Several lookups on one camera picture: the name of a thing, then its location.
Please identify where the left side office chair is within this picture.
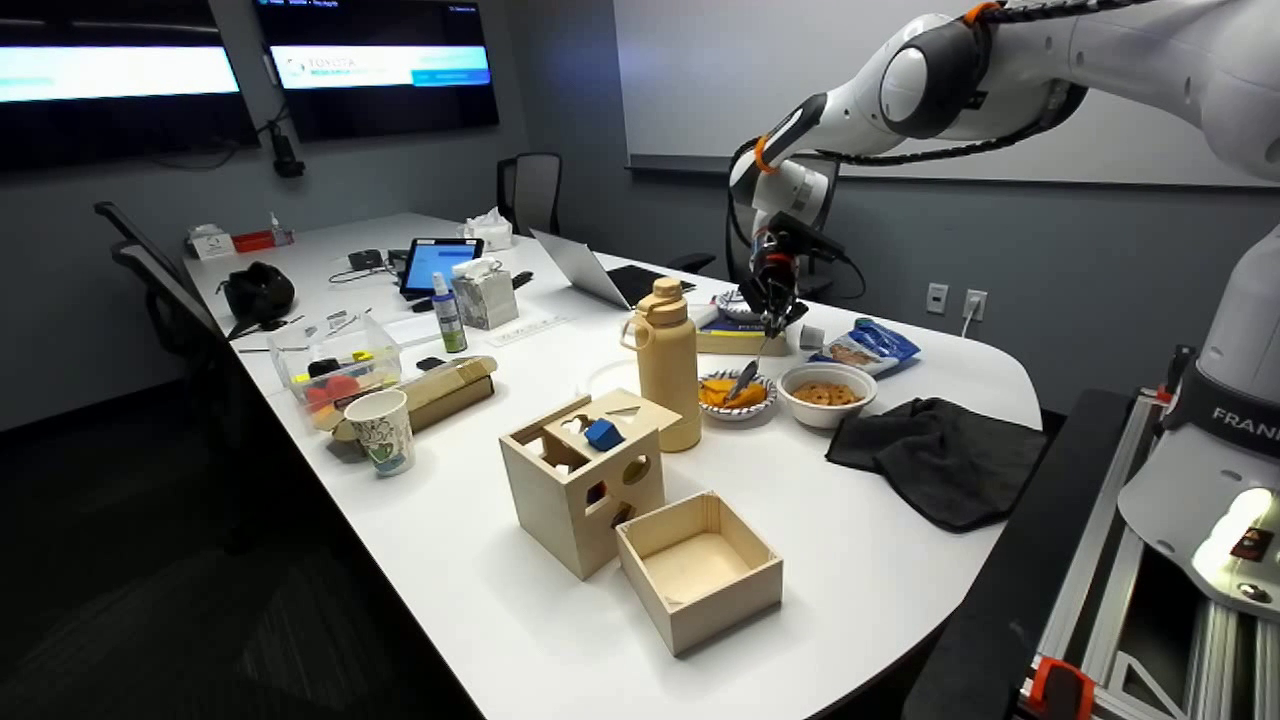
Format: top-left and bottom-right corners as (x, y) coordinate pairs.
(93, 200), (244, 447)

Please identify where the white red box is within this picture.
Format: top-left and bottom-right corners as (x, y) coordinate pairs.
(187, 224), (283, 261)

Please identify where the robot base stand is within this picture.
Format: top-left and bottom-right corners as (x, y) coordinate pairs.
(904, 233), (1280, 720)

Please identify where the ceiling mounted camera pole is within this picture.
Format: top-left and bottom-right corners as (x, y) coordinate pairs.
(208, 0), (303, 179)

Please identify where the left wall monitor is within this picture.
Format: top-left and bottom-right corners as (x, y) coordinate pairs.
(0, 18), (256, 170)

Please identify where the wall monitor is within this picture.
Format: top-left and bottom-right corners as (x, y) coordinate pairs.
(256, 0), (500, 141)
(0, 18), (256, 170)

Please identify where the blue and yellow box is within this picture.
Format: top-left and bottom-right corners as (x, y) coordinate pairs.
(696, 312), (791, 355)

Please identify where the wall power outlet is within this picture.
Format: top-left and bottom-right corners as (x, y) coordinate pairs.
(923, 279), (988, 325)

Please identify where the black and white patterned bowl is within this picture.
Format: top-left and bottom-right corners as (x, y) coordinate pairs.
(701, 370), (773, 422)

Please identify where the paper cup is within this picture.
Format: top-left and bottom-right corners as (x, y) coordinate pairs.
(343, 389), (414, 478)

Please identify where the grey laptop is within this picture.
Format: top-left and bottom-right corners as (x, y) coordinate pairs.
(538, 233), (656, 309)

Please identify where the white bowl with snacks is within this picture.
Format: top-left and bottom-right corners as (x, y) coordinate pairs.
(775, 365), (875, 430)

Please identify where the crumpled white tissue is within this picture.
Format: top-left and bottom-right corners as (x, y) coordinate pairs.
(463, 206), (512, 253)

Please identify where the whiteboard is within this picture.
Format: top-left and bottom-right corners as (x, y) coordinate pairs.
(611, 0), (1259, 189)

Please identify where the far black office chair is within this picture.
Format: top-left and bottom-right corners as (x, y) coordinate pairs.
(498, 150), (565, 233)

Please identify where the open wooden box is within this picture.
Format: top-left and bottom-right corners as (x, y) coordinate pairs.
(615, 492), (786, 657)

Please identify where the grey office chair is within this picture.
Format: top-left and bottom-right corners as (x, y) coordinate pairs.
(721, 150), (865, 298)

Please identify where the blue shape block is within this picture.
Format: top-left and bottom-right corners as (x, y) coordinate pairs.
(586, 415), (623, 452)

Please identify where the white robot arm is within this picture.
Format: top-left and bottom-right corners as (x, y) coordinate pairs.
(729, 0), (1280, 333)

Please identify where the white tissue box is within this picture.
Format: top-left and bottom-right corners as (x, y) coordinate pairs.
(457, 261), (521, 327)

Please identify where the white patterned plate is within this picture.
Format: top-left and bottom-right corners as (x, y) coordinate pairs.
(714, 287), (761, 320)

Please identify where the wooden shape sorter box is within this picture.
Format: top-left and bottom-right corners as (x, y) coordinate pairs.
(500, 389), (671, 576)

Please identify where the small green spray bottle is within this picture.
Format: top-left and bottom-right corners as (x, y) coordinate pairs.
(431, 272), (469, 352)

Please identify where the blue snack packet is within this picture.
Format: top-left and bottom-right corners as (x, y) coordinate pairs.
(829, 320), (921, 375)

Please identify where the right wall monitor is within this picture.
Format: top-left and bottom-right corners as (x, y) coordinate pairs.
(256, 0), (500, 141)

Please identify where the tablet with blue screen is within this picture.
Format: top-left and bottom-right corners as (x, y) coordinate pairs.
(401, 235), (486, 298)

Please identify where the black cloth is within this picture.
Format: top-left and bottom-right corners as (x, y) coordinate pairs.
(826, 401), (1049, 532)

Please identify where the tan water bottle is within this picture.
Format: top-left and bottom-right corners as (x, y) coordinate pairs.
(623, 276), (701, 452)

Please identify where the clear plastic container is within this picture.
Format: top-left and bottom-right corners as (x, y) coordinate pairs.
(269, 316), (401, 421)

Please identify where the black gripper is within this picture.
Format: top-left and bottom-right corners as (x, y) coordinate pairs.
(741, 212), (811, 335)

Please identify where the wooden rolling block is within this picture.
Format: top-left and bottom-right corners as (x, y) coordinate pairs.
(329, 352), (505, 452)

